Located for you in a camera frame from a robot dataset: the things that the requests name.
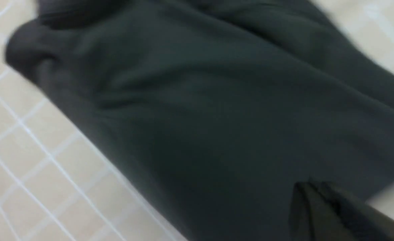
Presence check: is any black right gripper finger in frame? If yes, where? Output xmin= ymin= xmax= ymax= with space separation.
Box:
xmin=289 ymin=181 xmax=394 ymax=241

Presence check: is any dark gray long-sleeved shirt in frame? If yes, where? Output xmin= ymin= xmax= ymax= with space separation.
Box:
xmin=5 ymin=0 xmax=394 ymax=241

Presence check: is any beige checkered table mat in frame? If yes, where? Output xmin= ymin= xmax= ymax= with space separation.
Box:
xmin=0 ymin=0 xmax=394 ymax=241

